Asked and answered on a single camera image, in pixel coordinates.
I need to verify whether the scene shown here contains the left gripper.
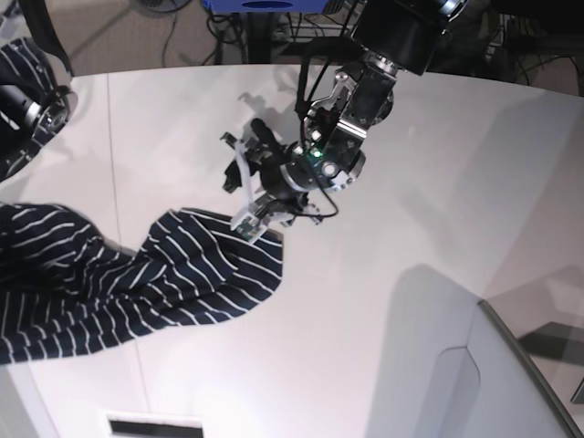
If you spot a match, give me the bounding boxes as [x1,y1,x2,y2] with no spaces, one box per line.
[223,118,365,219]

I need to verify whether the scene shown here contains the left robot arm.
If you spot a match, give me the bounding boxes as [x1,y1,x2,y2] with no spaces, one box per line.
[223,1,466,227]

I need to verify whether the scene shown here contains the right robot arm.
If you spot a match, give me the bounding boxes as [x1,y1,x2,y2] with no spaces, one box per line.
[1,36,77,181]

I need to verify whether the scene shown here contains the navy white striped t-shirt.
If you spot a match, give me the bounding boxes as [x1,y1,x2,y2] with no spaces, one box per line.
[1,203,284,365]

